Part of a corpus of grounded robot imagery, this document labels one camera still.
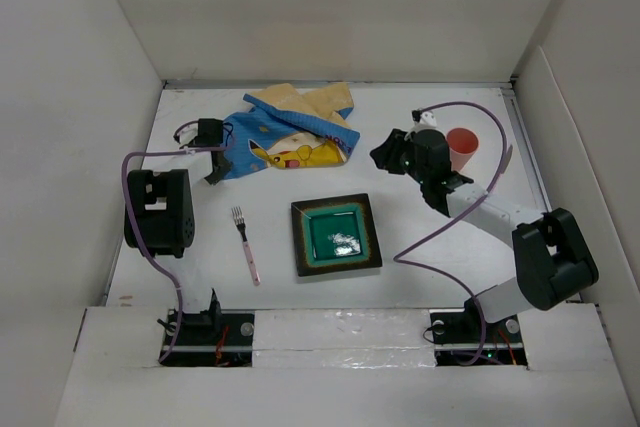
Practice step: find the pink handled knife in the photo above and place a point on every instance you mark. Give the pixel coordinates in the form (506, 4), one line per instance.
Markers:
(506, 158)

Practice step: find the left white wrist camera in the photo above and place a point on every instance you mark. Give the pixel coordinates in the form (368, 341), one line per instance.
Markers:
(186, 133)

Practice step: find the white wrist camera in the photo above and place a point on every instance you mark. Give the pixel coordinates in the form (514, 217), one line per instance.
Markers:
(423, 119)
(186, 133)

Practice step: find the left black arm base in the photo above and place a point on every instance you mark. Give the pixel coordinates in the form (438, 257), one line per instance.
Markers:
(211, 338)

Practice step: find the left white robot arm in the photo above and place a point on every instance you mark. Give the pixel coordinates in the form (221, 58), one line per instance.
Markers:
(160, 217)

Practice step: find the green square ceramic plate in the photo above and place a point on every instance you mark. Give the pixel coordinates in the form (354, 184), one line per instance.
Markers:
(333, 235)

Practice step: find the blue yellow cartoon placemat cloth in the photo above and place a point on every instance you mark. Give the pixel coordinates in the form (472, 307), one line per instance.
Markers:
(287, 129)

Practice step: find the pink plastic cup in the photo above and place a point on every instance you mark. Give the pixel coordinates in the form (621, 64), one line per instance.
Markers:
(463, 144)

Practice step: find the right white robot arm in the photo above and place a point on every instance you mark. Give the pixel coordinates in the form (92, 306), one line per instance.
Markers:
(551, 257)

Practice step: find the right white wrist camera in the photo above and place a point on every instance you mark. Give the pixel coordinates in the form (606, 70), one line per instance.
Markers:
(423, 119)

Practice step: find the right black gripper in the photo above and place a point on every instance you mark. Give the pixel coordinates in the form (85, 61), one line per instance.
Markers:
(386, 154)

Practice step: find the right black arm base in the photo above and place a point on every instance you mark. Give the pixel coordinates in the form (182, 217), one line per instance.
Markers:
(457, 338)

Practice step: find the pink handled fork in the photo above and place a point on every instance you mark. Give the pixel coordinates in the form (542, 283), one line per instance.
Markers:
(240, 224)

